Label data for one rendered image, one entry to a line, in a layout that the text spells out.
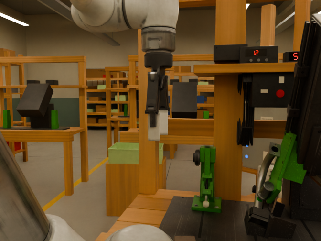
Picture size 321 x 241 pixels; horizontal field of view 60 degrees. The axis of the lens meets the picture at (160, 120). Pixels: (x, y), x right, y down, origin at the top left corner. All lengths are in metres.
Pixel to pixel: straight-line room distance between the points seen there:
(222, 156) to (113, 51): 10.37
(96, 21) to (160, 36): 0.16
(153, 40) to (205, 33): 10.59
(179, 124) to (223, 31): 0.51
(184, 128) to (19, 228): 1.13
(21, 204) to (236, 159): 1.11
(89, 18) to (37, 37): 12.10
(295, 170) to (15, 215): 0.88
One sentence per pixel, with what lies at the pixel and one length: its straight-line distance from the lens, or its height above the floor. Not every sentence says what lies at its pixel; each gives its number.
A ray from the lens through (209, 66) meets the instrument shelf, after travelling 1.27.
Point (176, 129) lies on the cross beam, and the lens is 1.50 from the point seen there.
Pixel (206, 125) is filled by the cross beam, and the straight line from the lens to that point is 1.48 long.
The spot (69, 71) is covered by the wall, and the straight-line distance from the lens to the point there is 12.09.
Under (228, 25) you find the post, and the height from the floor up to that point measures 1.73.
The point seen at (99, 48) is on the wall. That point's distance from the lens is 11.75.
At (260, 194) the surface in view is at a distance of 1.11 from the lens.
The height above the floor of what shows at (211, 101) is 1.19.
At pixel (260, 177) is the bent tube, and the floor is 1.07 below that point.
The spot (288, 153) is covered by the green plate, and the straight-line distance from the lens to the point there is 1.05.
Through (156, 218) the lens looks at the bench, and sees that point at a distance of 1.26.
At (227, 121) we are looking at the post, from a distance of 1.39.
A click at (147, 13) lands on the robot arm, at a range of 0.73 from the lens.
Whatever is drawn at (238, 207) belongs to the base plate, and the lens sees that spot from 1.36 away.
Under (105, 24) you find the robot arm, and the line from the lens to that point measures 0.76.
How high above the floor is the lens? 1.41
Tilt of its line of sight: 5 degrees down
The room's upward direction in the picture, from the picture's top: straight up
